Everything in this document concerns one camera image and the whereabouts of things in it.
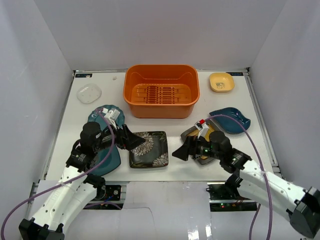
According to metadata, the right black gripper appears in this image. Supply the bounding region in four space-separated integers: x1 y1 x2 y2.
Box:
172 134 223 161

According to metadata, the black yellow square plate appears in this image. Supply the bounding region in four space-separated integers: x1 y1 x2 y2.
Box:
180 121 218 165

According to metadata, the black floral square plate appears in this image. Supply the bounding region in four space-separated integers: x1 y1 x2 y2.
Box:
129 131 169 169

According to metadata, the teal square plate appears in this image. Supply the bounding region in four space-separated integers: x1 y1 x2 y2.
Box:
88 145 121 177

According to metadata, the teal round scalloped plate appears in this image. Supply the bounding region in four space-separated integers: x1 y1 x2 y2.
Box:
87 104 125 130

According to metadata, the blue leaf-shaped dish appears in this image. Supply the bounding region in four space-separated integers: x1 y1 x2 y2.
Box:
209 107 251 135

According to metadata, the clear glass plate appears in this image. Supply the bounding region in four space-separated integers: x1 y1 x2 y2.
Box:
76 83 102 104

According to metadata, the yellow square dish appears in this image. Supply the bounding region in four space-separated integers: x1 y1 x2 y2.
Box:
209 72 235 93

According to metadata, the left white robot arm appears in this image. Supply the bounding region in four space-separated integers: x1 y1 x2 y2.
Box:
18 122 145 240

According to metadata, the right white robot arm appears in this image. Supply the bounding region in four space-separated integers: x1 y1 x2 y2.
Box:
172 131 320 239

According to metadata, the orange plastic bin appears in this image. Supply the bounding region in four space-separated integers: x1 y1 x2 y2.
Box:
123 64 200 119

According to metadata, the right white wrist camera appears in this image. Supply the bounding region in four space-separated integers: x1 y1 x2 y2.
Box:
194 119 209 139

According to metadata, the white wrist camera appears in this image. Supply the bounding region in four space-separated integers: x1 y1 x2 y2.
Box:
194 119 209 139
102 108 120 129

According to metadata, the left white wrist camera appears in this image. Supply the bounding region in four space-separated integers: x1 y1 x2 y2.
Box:
102 108 120 129

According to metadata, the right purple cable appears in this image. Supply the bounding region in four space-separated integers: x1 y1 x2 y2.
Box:
206 114 273 240

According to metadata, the purple cable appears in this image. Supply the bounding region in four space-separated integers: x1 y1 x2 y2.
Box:
206 114 273 240
0 110 116 240

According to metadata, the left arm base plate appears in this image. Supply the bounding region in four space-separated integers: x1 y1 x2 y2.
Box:
84 184 123 210

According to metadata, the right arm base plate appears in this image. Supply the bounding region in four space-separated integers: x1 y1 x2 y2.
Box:
206 182 258 213

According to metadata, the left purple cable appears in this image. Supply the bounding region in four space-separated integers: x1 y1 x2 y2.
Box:
0 110 116 240

